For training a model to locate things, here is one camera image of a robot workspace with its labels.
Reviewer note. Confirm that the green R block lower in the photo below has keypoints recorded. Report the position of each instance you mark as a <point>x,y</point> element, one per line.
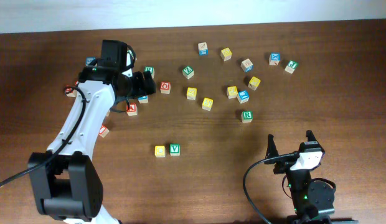
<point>246,116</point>

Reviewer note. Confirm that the green V block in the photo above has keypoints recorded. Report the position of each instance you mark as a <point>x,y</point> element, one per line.
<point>175,149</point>

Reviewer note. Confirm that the green J block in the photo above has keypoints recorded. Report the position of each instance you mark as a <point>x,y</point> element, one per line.
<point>291,66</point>

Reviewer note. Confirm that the yellow block centre right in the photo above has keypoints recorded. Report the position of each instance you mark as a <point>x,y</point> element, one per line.
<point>207,104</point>

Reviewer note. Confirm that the blue block right centre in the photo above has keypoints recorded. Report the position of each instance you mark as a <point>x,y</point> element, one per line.
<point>243,96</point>

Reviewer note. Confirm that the wood block blue side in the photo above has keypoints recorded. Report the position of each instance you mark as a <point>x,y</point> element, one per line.
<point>203,48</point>

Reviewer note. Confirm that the red O block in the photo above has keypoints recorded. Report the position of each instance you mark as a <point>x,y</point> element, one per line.
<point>165,87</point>

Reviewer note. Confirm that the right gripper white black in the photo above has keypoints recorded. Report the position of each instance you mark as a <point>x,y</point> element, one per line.
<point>286,158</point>

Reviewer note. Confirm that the blue X block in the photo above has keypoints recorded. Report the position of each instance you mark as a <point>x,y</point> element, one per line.
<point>274,58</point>

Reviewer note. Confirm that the green r block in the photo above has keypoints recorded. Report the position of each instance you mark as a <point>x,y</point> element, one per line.
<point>151,70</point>
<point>246,116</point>

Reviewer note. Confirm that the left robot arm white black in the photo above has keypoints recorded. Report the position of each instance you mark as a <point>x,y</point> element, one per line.
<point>64,181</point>

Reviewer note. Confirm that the blue P block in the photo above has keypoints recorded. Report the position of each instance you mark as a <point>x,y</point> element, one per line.
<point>143,99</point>

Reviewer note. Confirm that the red M block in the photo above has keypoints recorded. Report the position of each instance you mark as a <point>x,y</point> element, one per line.
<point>70,91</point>

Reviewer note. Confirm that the wood block orange picture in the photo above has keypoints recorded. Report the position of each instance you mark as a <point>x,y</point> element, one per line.
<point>246,65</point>

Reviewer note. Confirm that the yellow C block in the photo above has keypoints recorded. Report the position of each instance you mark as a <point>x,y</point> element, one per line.
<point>160,151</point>

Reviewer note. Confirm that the red A block lower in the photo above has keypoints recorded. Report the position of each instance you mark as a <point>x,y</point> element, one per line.
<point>132,110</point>

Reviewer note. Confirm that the blue block top left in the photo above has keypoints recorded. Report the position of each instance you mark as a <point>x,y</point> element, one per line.
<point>91,61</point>

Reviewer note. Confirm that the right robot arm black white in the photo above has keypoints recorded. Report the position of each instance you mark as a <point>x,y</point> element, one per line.
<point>313,198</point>

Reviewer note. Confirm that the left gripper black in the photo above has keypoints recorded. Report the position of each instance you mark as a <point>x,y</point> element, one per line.
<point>148,84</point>

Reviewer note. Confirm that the green R block upper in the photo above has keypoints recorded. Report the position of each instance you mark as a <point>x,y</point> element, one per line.
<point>151,70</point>

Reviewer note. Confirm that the yellow block beside blue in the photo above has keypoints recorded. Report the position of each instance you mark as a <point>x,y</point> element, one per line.
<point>232,92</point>

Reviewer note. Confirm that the green Z block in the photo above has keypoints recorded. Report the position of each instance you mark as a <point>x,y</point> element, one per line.
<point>188,72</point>

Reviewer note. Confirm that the red I block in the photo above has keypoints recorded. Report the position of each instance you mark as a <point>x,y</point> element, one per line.
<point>103,131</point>

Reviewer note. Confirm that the yellow block top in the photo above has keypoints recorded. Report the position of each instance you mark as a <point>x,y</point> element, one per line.
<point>226,54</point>

